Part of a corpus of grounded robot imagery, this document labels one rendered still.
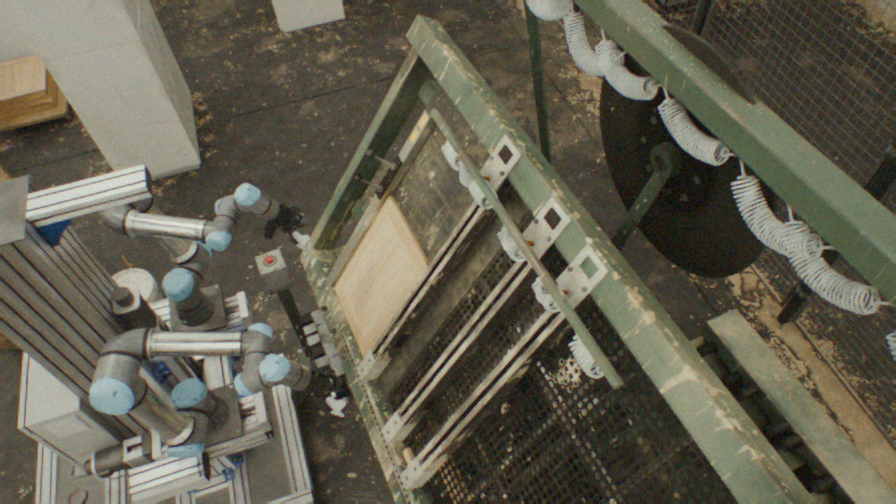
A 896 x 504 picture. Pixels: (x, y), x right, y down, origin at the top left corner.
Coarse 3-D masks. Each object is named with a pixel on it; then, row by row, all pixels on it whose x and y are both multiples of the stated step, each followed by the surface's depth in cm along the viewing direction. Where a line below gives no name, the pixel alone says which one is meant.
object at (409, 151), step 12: (420, 120) 244; (432, 120) 241; (420, 132) 244; (408, 144) 249; (420, 144) 248; (408, 156) 250; (408, 168) 255; (396, 180) 257; (372, 204) 266; (372, 216) 267; (360, 228) 272; (360, 240) 275; (348, 252) 279; (336, 264) 286; (336, 276) 286
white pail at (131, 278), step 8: (128, 264) 366; (120, 272) 367; (128, 272) 369; (136, 272) 369; (144, 272) 367; (120, 280) 365; (128, 280) 365; (136, 280) 365; (144, 280) 365; (152, 280) 363; (144, 288) 361; (152, 288) 360; (144, 296) 358; (152, 296) 360; (160, 296) 373
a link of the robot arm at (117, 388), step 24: (120, 360) 184; (96, 384) 179; (120, 384) 180; (144, 384) 190; (96, 408) 182; (120, 408) 183; (144, 408) 192; (168, 408) 202; (168, 432) 205; (192, 432) 212; (192, 456) 218
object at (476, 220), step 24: (504, 144) 198; (504, 168) 197; (504, 192) 207; (480, 216) 211; (456, 240) 219; (432, 264) 228; (456, 264) 225; (432, 288) 230; (408, 312) 237; (384, 336) 248; (384, 360) 254
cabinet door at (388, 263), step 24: (384, 216) 263; (384, 240) 262; (408, 240) 249; (360, 264) 275; (384, 264) 261; (408, 264) 248; (336, 288) 289; (360, 288) 274; (384, 288) 260; (408, 288) 247; (360, 312) 273; (384, 312) 259; (360, 336) 271
